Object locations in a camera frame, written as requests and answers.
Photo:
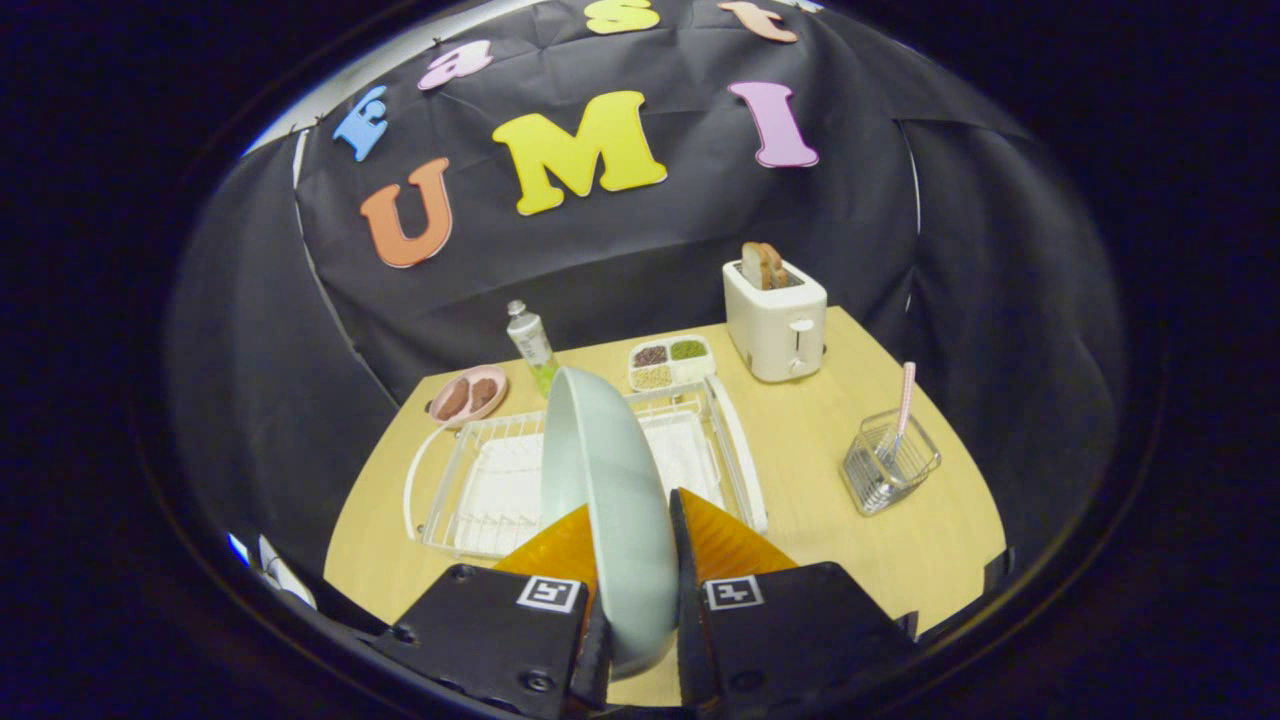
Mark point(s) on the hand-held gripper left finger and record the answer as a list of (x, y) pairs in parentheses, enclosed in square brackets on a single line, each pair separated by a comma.
[(500, 640)]

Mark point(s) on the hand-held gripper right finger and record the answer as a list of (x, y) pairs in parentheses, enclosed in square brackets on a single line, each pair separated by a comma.
[(790, 630)]

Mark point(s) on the light green plate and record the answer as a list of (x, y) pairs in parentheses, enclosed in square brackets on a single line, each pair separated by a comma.
[(610, 500)]

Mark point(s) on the pink oval dish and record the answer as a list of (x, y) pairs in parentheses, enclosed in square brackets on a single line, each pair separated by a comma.
[(470, 378)]

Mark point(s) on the brown sausage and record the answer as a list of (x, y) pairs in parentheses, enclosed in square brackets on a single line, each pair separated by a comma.
[(453, 400), (484, 392)]

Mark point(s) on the white divided grain tray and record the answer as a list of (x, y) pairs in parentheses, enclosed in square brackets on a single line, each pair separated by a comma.
[(672, 375)]

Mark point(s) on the white toaster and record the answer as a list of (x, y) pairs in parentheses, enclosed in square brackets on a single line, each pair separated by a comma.
[(775, 335)]

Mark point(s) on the clear bottle with green label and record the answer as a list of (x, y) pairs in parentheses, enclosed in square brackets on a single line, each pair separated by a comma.
[(530, 342)]

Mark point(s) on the brown bread slice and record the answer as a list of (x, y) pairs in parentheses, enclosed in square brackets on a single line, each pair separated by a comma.
[(762, 265)]

